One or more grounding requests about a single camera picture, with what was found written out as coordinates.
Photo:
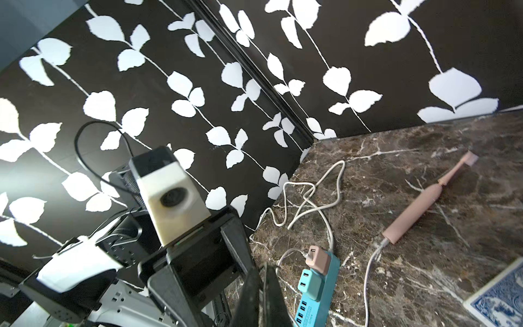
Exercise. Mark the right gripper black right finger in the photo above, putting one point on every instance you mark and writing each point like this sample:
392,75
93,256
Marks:
274,307

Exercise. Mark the pink electric toothbrush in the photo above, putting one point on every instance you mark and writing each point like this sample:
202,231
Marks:
424,201

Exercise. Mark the pink wall charger cube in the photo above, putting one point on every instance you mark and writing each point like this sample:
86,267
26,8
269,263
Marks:
318,260

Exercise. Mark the teal wall charger cube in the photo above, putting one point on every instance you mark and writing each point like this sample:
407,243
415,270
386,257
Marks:
310,284

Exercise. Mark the blue playing card box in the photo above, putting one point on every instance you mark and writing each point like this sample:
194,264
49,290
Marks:
499,302

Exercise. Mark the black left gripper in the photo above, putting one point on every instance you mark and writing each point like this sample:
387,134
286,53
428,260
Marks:
185,275

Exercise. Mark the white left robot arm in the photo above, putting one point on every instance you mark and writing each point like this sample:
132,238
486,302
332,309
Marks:
94,280

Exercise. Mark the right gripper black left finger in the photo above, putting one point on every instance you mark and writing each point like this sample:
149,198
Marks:
247,313

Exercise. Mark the teal power strip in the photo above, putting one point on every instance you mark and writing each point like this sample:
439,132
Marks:
312,313

